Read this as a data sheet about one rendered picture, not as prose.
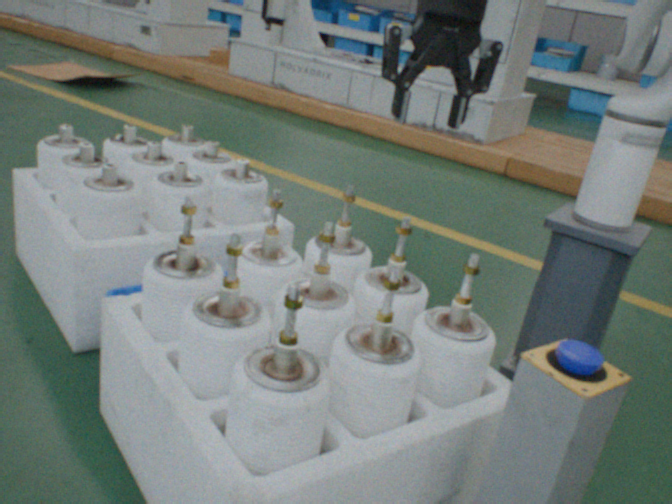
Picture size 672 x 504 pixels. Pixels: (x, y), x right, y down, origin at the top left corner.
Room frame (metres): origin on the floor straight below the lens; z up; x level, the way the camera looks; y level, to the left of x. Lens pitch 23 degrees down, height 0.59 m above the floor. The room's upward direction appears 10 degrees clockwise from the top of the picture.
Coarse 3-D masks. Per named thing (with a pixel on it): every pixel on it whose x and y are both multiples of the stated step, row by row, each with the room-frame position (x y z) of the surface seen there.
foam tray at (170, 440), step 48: (144, 336) 0.63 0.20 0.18; (144, 384) 0.57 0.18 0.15; (144, 432) 0.57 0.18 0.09; (192, 432) 0.48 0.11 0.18; (336, 432) 0.51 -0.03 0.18; (384, 432) 0.52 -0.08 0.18; (432, 432) 0.54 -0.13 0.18; (480, 432) 0.59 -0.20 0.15; (144, 480) 0.56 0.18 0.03; (192, 480) 0.47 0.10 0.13; (240, 480) 0.43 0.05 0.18; (288, 480) 0.44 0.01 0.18; (336, 480) 0.46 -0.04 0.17; (384, 480) 0.50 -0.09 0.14; (432, 480) 0.55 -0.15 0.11; (480, 480) 0.61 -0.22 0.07
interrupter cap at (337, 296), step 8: (296, 280) 0.69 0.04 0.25; (304, 280) 0.69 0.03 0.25; (288, 288) 0.66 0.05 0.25; (304, 288) 0.68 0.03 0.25; (328, 288) 0.68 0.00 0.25; (336, 288) 0.69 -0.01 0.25; (344, 288) 0.69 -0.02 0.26; (304, 296) 0.65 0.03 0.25; (328, 296) 0.67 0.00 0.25; (336, 296) 0.67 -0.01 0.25; (344, 296) 0.67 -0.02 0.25; (304, 304) 0.63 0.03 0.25; (312, 304) 0.63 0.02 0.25; (320, 304) 0.64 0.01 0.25; (328, 304) 0.64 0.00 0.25; (336, 304) 0.64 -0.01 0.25; (344, 304) 0.65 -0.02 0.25
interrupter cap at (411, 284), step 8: (368, 272) 0.75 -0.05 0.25; (376, 272) 0.75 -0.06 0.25; (384, 272) 0.76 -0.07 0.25; (408, 272) 0.77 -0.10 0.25; (368, 280) 0.72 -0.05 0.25; (376, 280) 0.73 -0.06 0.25; (408, 280) 0.75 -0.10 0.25; (416, 280) 0.75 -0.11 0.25; (376, 288) 0.71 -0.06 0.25; (384, 288) 0.71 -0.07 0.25; (400, 288) 0.72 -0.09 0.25; (408, 288) 0.72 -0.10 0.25; (416, 288) 0.72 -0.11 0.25
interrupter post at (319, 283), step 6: (312, 270) 0.67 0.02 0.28; (312, 276) 0.66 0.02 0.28; (318, 276) 0.66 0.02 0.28; (324, 276) 0.66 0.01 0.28; (312, 282) 0.66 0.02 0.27; (318, 282) 0.66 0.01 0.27; (324, 282) 0.66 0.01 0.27; (312, 288) 0.66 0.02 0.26; (318, 288) 0.66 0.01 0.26; (324, 288) 0.66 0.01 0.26; (312, 294) 0.66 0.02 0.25; (318, 294) 0.66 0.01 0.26; (324, 294) 0.66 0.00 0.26
